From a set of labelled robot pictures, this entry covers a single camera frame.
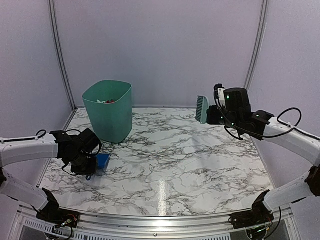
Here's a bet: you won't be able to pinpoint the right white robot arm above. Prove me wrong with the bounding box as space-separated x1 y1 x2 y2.
207 84 320 224

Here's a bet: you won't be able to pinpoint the left aluminium corner post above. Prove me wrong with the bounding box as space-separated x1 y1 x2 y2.
47 0 77 112

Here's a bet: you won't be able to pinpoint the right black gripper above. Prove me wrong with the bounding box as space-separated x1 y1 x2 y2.
207 104 241 131

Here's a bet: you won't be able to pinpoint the blue plastic dustpan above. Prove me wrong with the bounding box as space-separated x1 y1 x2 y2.
85 153 111 181

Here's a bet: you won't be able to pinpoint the aluminium front frame rail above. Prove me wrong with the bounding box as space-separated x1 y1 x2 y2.
14 209 295 240

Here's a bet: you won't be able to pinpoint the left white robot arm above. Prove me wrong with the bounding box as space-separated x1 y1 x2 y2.
0 128 103 223

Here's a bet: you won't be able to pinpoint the teal plastic waste bin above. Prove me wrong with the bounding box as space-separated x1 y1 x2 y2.
82 79 133 144

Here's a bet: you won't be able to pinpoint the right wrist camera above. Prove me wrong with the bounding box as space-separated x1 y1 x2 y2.
213 83 226 109

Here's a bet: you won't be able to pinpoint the paper scraps inside bin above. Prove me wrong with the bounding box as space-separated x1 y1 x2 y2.
96 99 116 104

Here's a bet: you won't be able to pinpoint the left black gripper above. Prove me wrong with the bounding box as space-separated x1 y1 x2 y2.
66 151 98 176

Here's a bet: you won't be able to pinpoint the teal hand brush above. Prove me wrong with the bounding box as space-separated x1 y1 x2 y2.
195 95 210 125

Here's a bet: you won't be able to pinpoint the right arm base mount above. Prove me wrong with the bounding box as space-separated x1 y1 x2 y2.
228 190 275 229

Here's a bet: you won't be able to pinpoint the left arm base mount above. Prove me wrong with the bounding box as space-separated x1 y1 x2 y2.
34 188 80 228

